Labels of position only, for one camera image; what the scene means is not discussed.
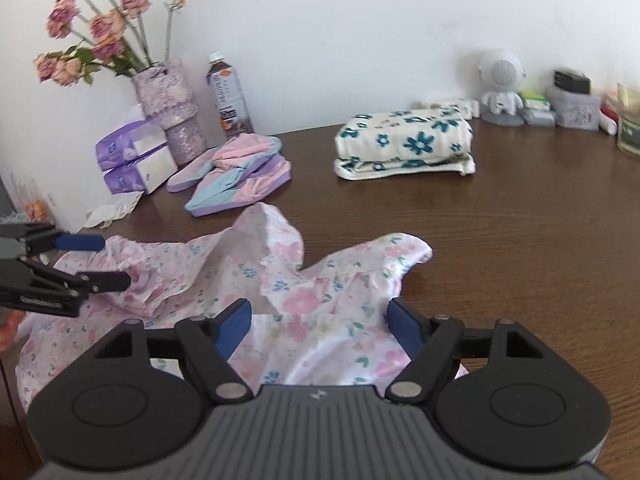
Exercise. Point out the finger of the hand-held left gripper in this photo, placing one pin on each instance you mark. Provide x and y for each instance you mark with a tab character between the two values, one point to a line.
107	281
80	243

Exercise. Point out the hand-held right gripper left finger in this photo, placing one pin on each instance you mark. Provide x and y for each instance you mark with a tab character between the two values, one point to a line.
234	322

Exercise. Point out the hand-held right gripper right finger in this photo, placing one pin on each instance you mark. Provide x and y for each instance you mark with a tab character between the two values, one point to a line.
404	325

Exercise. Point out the pink floral dress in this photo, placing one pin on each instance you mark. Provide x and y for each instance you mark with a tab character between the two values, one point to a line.
310	280

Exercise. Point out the person's left hand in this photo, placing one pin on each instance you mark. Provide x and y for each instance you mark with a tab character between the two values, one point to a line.
7	332

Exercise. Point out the loose white tissue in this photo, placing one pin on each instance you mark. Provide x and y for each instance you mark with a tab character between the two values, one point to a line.
112	212

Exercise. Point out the clear basket of sundries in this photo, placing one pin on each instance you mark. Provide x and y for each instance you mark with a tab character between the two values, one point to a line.
32	200

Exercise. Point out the purple tissue pack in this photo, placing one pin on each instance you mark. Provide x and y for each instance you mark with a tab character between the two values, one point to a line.
135	177
122	145

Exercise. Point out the pastel pink purple garment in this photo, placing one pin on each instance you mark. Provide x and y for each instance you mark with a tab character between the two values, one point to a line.
240	175
192	172

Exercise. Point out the purple textured vase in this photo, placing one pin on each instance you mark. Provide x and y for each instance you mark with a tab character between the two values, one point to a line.
165	92

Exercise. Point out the folded cream teal-flower cloth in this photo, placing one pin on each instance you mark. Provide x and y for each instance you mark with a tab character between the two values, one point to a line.
405	145

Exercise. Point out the tea drink bottle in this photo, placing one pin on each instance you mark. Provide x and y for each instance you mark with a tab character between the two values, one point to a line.
227	100

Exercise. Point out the dried pink rose bouquet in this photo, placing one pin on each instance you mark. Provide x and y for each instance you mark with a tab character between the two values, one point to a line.
107	27

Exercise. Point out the small white round fan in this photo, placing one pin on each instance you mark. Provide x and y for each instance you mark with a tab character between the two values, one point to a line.
500	75

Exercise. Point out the red white tube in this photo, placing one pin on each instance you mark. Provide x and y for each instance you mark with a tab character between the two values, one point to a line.
610	115

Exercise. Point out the black charger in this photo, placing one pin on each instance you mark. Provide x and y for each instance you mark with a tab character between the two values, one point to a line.
572	81

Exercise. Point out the clear drinking glass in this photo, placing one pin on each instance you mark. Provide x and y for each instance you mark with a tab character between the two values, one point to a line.
630	125

